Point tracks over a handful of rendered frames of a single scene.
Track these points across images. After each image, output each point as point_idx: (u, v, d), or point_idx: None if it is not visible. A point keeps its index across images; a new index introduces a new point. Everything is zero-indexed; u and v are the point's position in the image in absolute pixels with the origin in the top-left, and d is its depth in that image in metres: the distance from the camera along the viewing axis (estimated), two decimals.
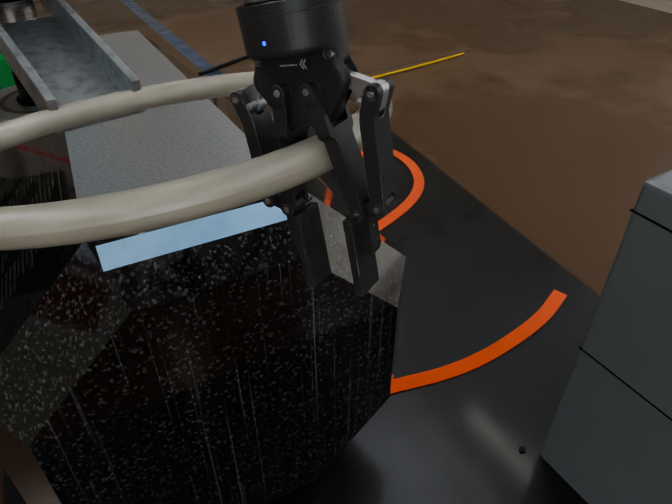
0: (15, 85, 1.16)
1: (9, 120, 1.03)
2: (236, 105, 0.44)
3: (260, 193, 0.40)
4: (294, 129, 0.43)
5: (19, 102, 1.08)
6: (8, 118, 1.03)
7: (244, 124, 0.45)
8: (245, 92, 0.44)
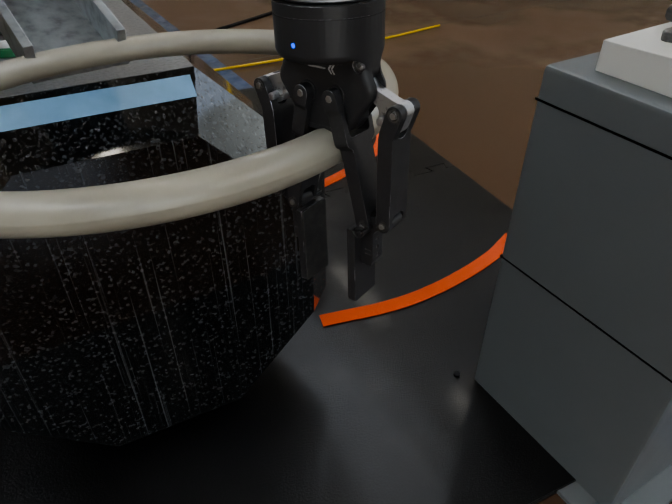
0: None
1: (5, 40, 0.92)
2: (259, 91, 0.43)
3: (262, 192, 0.38)
4: (312, 128, 0.42)
5: None
6: (1, 39, 0.93)
7: (264, 111, 0.44)
8: (270, 79, 0.43)
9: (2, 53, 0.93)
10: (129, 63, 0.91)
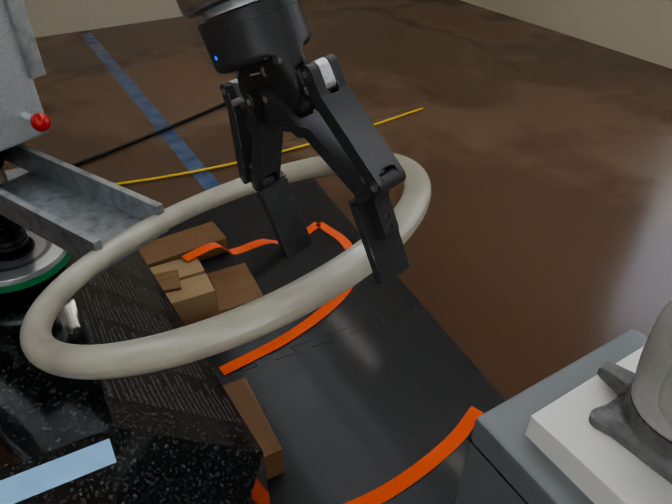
0: None
1: None
2: (224, 96, 0.47)
3: None
4: (266, 129, 0.46)
5: None
6: None
7: (229, 113, 0.48)
8: (234, 86, 0.46)
9: None
10: (49, 421, 0.89)
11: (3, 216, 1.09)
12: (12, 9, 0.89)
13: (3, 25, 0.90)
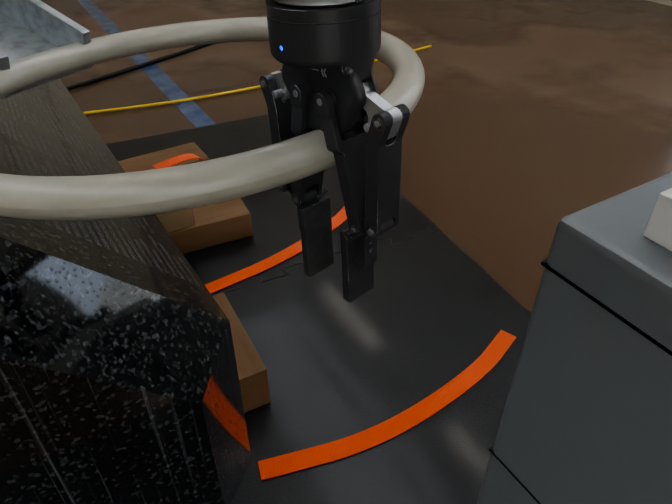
0: None
1: None
2: (264, 89, 0.44)
3: None
4: (311, 129, 0.42)
5: None
6: None
7: (269, 109, 0.44)
8: (275, 77, 0.43)
9: None
10: None
11: None
12: None
13: None
